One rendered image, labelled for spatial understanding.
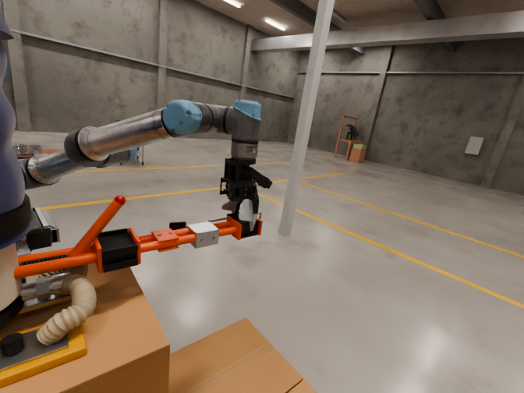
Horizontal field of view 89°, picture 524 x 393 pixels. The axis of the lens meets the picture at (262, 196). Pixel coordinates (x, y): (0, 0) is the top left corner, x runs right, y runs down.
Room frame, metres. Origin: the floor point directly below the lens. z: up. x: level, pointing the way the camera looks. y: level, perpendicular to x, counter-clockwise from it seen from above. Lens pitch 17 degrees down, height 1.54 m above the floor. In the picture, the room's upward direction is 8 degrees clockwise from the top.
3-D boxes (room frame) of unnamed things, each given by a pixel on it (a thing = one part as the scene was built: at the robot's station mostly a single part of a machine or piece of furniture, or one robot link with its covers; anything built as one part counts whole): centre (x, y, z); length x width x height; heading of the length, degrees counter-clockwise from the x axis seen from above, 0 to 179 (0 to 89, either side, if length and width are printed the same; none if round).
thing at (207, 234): (0.68, 0.15, 1.20); 0.07 x 0.07 x 0.04; 41
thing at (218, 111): (0.77, 0.17, 1.51); 0.11 x 0.11 x 0.08; 75
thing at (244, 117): (0.76, 0.07, 1.52); 0.09 x 0.08 x 0.11; 75
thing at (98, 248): (0.53, 0.31, 1.21); 0.10 x 0.08 x 0.06; 41
